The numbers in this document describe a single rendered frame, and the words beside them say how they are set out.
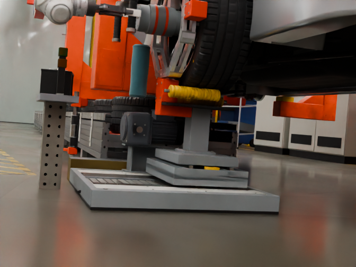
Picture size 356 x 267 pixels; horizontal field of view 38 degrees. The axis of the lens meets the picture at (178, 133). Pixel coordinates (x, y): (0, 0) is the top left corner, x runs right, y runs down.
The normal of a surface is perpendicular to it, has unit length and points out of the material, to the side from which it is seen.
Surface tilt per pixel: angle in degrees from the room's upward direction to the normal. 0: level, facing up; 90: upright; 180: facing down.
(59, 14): 117
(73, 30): 90
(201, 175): 90
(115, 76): 90
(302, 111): 90
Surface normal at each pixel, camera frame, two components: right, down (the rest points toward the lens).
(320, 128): -0.90, -0.07
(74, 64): 0.30, 0.04
